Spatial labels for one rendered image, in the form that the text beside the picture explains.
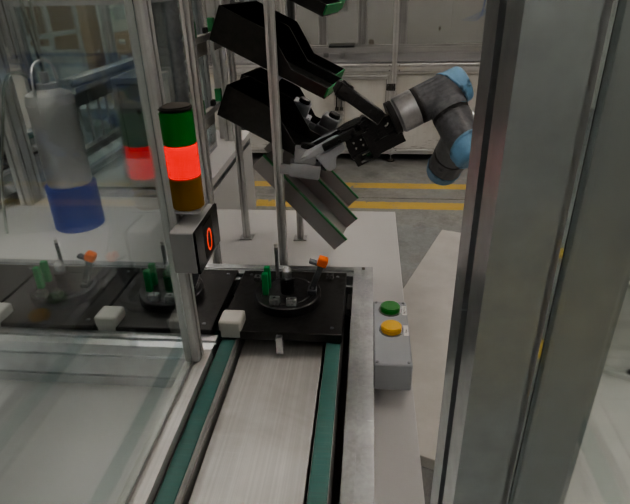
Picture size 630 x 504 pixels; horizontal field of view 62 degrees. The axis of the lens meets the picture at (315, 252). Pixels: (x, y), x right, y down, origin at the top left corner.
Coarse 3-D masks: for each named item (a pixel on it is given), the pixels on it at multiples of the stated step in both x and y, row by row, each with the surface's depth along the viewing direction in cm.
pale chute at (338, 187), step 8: (320, 176) 150; (328, 176) 150; (336, 176) 149; (328, 184) 151; (336, 184) 150; (344, 184) 149; (336, 192) 151; (344, 192) 150; (352, 192) 150; (344, 200) 152; (352, 200) 151
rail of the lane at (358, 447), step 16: (368, 272) 123; (368, 288) 117; (352, 304) 111; (368, 304) 111; (352, 320) 106; (368, 320) 106; (352, 336) 101; (368, 336) 101; (352, 352) 97; (368, 352) 97; (352, 368) 93; (368, 368) 93; (352, 384) 89; (368, 384) 89; (352, 400) 86; (368, 400) 86; (352, 416) 83; (368, 416) 83; (352, 432) 80; (368, 432) 80; (352, 448) 77; (368, 448) 77; (352, 464) 75; (368, 464) 74; (352, 480) 72; (368, 480) 72; (352, 496) 70; (368, 496) 70
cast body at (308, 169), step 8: (304, 144) 108; (312, 144) 108; (296, 152) 108; (296, 160) 108; (312, 160) 108; (280, 168) 111; (288, 168) 111; (296, 168) 109; (304, 168) 109; (312, 168) 109; (320, 168) 109; (296, 176) 109; (304, 176) 110; (312, 176) 110
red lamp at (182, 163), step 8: (168, 152) 77; (176, 152) 77; (184, 152) 77; (192, 152) 78; (168, 160) 78; (176, 160) 77; (184, 160) 77; (192, 160) 78; (168, 168) 78; (176, 168) 78; (184, 168) 78; (192, 168) 78; (168, 176) 79; (176, 176) 78; (184, 176) 78; (192, 176) 79
